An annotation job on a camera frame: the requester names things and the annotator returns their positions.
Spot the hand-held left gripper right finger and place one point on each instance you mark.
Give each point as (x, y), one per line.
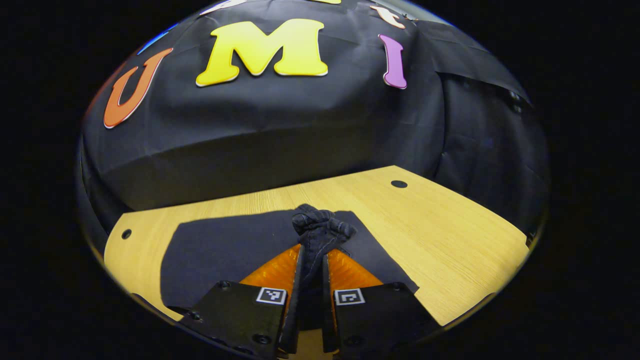
(327, 310)

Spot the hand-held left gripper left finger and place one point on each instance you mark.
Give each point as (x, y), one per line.
(295, 320)

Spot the dark blue jeans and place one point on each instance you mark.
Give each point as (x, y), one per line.
(225, 250)

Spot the black backdrop cloth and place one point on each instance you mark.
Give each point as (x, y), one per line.
(300, 125)

